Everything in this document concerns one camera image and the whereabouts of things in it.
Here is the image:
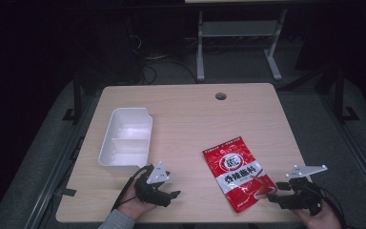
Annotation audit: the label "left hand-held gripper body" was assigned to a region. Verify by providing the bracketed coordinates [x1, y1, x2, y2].
[134, 160, 172, 205]

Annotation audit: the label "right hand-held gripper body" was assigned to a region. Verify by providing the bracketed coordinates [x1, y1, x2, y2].
[285, 164, 329, 217]

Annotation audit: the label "red seasoning packet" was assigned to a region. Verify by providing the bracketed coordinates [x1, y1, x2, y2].
[202, 135, 278, 214]

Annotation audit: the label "white divided plastic container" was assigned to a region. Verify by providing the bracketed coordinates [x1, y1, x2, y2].
[97, 107, 153, 177]

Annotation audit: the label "person's left hand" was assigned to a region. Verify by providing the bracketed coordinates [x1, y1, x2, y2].
[117, 184, 157, 221]

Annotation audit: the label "person's right hand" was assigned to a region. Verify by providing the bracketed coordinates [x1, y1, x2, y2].
[293, 200, 343, 229]

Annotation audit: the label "black metal stand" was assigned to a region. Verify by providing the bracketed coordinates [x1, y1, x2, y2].
[334, 66, 360, 124]
[61, 78, 84, 126]

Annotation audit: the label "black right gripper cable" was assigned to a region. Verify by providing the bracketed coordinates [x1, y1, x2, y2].
[318, 186, 348, 229]

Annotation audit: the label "black table edge bracket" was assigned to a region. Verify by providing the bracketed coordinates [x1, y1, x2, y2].
[56, 187, 77, 198]

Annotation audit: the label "black floor cables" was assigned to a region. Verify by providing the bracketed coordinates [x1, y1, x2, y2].
[129, 33, 198, 86]

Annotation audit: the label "white metal desk frame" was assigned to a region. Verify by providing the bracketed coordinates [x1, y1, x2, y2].
[195, 9, 289, 82]

